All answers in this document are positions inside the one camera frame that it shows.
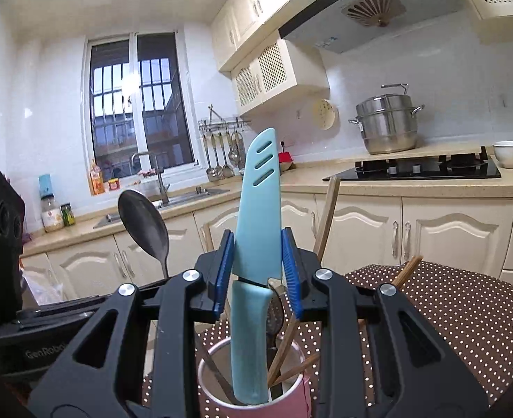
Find hanging steel skimmer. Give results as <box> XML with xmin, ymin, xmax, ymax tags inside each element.
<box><xmin>230</xmin><ymin>133</ymin><xmax>245</xmax><ymax>170</ymax></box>

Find light blue sheathed knife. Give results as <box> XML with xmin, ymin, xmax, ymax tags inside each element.
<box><xmin>230</xmin><ymin>127</ymin><xmax>282</xmax><ymax>405</ymax></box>

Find white bowl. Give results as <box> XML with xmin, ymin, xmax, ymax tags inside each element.
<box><xmin>493</xmin><ymin>140</ymin><xmax>513</xmax><ymax>169</ymax></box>

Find wall utensil rack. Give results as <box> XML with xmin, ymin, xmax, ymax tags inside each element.
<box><xmin>197</xmin><ymin>104</ymin><xmax>252</xmax><ymax>133</ymax></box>

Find beige kitchen countertop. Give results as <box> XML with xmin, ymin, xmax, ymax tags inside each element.
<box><xmin>21</xmin><ymin>141</ymin><xmax>513</xmax><ymax>257</ymax></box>

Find hanging slotted steel spoon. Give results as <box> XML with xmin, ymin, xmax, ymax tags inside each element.
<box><xmin>213</xmin><ymin>134</ymin><xmax>226</xmax><ymax>179</ymax></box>

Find orange bottle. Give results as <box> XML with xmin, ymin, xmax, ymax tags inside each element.
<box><xmin>88</xmin><ymin>160</ymin><xmax>104</xmax><ymax>196</ymax></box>

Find round yellow perforated plate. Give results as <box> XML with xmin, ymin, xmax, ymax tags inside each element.
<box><xmin>311</xmin><ymin>99</ymin><xmax>340</xmax><ymax>131</ymax></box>

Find cream lower kitchen cabinets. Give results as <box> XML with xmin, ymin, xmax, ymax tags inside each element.
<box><xmin>19</xmin><ymin>192</ymin><xmax>513</xmax><ymax>310</ymax></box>

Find brown polka dot tablecloth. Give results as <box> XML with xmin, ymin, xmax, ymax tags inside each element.
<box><xmin>141</xmin><ymin>263</ymin><xmax>513</xmax><ymax>418</ymax></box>

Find steel faucet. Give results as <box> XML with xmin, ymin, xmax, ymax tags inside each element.
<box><xmin>130</xmin><ymin>151</ymin><xmax>171</xmax><ymax>204</ymax></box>

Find steel steamer pot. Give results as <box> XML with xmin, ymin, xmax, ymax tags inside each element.
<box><xmin>349</xmin><ymin>84</ymin><xmax>426</xmax><ymax>155</ymax></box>

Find hanging steel spatula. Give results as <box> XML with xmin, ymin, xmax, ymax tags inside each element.
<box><xmin>220</xmin><ymin>133</ymin><xmax>236</xmax><ymax>178</ymax></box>

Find cream upper wall cabinets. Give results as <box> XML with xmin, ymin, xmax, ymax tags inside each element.
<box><xmin>210</xmin><ymin>0</ymin><xmax>327</xmax><ymax>72</ymax></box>

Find glass jar beige contents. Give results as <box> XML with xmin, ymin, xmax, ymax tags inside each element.
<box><xmin>41</xmin><ymin>194</ymin><xmax>64</xmax><ymax>232</ymax></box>

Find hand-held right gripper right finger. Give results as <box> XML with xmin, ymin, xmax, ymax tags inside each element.
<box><xmin>281</xmin><ymin>226</ymin><xmax>489</xmax><ymax>418</ymax></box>

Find black gas stove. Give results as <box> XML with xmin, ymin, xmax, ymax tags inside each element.
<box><xmin>322</xmin><ymin>146</ymin><xmax>502</xmax><ymax>182</ymax></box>

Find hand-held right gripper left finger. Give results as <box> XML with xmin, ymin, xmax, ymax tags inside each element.
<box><xmin>25</xmin><ymin>227</ymin><xmax>236</xmax><ymax>418</ymax></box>

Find steel sink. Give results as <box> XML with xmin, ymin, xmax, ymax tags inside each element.
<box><xmin>93</xmin><ymin>186</ymin><xmax>231</xmax><ymax>230</ymax></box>

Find hanging steel ladle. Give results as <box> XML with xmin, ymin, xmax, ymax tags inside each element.
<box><xmin>203</xmin><ymin>134</ymin><xmax>218</xmax><ymax>182</ymax></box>

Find pink utensil holder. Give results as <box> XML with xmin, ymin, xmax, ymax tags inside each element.
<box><xmin>196</xmin><ymin>335</ymin><xmax>316</xmax><ymax>418</ymax></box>

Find bundle of wooden chopsticks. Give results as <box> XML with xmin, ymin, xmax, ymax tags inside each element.
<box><xmin>202</xmin><ymin>176</ymin><xmax>425</xmax><ymax>388</ymax></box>

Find black range hood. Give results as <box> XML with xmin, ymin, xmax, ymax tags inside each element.
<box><xmin>278</xmin><ymin>0</ymin><xmax>466</xmax><ymax>55</ymax></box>

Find barred kitchen window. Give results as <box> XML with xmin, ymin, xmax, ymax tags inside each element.
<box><xmin>84</xmin><ymin>30</ymin><xmax>196</xmax><ymax>175</ymax></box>

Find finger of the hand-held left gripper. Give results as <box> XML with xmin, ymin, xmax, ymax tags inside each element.
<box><xmin>11</xmin><ymin>311</ymin><xmax>98</xmax><ymax>330</ymax></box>
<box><xmin>18</xmin><ymin>296</ymin><xmax>109</xmax><ymax>316</ymax></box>

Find white plastic bag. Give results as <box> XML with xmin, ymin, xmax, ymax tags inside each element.
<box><xmin>21</xmin><ymin>269</ymin><xmax>64</xmax><ymax>306</ymax></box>

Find wooden cutting board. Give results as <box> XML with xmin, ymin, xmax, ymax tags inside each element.
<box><xmin>355</xmin><ymin>145</ymin><xmax>485</xmax><ymax>162</ymax></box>

